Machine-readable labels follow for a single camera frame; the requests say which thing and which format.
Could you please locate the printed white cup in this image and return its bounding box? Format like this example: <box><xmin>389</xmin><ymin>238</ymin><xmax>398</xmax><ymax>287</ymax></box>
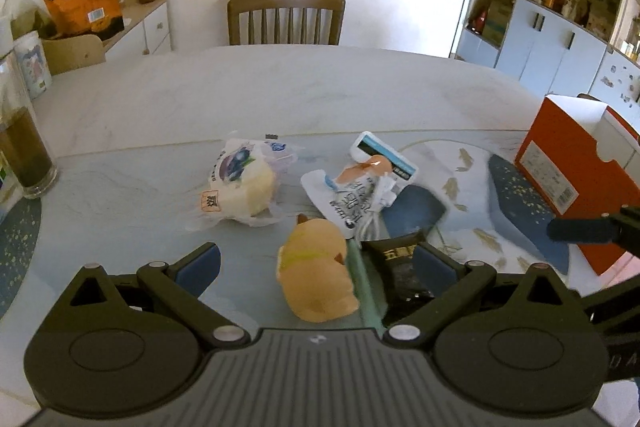
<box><xmin>14</xmin><ymin>32</ymin><xmax>54</xmax><ymax>100</ymax></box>

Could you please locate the red cardboard box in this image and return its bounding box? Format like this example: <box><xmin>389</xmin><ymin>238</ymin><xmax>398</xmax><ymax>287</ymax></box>
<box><xmin>515</xmin><ymin>94</ymin><xmax>640</xmax><ymax>277</ymax></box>

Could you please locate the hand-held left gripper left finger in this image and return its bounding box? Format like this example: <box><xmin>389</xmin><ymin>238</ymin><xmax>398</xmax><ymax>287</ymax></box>
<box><xmin>69</xmin><ymin>242</ymin><xmax>251</xmax><ymax>351</ymax></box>

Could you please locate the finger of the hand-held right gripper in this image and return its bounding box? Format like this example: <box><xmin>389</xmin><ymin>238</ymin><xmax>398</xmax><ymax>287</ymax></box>
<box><xmin>546</xmin><ymin>206</ymin><xmax>640</xmax><ymax>254</ymax></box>
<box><xmin>577</xmin><ymin>276</ymin><xmax>640</xmax><ymax>324</ymax></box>

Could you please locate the white bread packet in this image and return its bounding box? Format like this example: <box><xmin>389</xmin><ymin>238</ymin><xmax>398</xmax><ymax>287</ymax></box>
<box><xmin>186</xmin><ymin>134</ymin><xmax>306</xmax><ymax>233</ymax></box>

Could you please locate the blue white packet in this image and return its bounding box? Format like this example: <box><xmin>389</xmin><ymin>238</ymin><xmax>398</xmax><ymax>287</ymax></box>
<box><xmin>348</xmin><ymin>131</ymin><xmax>419</xmax><ymax>182</ymax></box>

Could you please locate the white wood wall cabinet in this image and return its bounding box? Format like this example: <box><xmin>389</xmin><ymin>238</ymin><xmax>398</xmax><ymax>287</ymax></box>
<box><xmin>452</xmin><ymin>0</ymin><xmax>640</xmax><ymax>108</ymax></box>

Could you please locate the white marble desktop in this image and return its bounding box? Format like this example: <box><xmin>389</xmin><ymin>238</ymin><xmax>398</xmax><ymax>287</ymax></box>
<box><xmin>0</xmin><ymin>44</ymin><xmax>640</xmax><ymax>408</ymax></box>

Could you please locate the white pouch with orange cap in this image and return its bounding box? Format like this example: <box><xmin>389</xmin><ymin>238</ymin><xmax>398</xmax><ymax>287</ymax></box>
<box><xmin>300</xmin><ymin>154</ymin><xmax>402</xmax><ymax>241</ymax></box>

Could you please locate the tan plush dog toy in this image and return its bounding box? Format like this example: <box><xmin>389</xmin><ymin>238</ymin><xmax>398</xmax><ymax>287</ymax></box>
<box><xmin>276</xmin><ymin>214</ymin><xmax>361</xmax><ymax>323</ymax></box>

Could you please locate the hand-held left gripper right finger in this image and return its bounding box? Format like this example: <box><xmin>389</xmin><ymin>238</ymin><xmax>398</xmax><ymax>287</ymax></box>
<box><xmin>381</xmin><ymin>241</ymin><xmax>574</xmax><ymax>351</ymax></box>

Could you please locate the printed cardboard carton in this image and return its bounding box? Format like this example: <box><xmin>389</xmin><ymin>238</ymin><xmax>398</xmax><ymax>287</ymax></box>
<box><xmin>485</xmin><ymin>0</ymin><xmax>516</xmax><ymax>46</ymax></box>

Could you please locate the brown cardboard box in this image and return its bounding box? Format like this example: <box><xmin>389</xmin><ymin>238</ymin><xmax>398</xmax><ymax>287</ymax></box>
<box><xmin>40</xmin><ymin>34</ymin><xmax>107</xmax><ymax>76</ymax></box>

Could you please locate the glass of dark liquid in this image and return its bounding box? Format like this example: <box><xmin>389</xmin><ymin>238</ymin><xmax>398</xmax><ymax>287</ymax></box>
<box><xmin>0</xmin><ymin>52</ymin><xmax>60</xmax><ymax>200</ymax></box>

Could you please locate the white green plastic bag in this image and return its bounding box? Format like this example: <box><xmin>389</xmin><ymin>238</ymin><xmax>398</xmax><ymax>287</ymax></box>
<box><xmin>0</xmin><ymin>0</ymin><xmax>49</xmax><ymax>40</ymax></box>

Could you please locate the black gold snack packet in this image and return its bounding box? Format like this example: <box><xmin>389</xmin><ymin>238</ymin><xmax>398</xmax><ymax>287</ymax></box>
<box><xmin>361</xmin><ymin>232</ymin><xmax>442</xmax><ymax>326</ymax></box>

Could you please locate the white side cabinet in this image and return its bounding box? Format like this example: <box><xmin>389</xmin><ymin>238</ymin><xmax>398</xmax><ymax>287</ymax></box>
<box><xmin>102</xmin><ymin>0</ymin><xmax>174</xmax><ymax>63</ymax></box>

